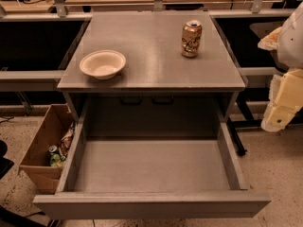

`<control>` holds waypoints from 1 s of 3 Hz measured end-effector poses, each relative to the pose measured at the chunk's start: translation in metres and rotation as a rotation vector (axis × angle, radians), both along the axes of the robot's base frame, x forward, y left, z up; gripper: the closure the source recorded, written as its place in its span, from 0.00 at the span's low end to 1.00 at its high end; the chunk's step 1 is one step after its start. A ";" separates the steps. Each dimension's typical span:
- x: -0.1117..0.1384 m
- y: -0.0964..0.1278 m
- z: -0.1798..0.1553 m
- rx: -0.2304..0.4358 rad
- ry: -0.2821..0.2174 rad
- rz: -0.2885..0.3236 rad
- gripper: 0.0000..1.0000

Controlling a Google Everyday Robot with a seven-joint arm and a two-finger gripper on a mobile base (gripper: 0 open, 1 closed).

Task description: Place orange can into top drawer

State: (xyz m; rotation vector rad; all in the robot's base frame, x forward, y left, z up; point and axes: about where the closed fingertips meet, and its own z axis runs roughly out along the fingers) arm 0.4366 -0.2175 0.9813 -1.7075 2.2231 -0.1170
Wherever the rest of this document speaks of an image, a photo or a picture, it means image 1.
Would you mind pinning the grey open top drawer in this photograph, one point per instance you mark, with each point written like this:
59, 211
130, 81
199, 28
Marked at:
152, 157

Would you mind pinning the crumpled snack bag in box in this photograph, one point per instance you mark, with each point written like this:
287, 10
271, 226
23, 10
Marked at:
65, 143

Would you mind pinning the orange soda can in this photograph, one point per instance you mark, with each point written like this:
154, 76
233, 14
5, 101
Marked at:
191, 36

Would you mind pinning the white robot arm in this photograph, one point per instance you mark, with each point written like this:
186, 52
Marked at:
290, 41

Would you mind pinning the green can in box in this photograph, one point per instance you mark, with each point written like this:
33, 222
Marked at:
56, 159

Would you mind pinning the white paper bowl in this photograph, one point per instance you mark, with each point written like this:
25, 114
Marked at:
102, 64

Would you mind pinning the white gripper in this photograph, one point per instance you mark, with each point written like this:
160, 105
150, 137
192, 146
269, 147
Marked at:
292, 44

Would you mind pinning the brown cardboard box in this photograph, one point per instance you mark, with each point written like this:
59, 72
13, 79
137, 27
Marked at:
36, 162

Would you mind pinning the grey cabinet with top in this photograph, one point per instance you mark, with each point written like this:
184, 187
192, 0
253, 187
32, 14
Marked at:
151, 43

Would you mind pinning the black object at left edge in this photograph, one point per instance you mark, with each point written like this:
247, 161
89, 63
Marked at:
5, 164

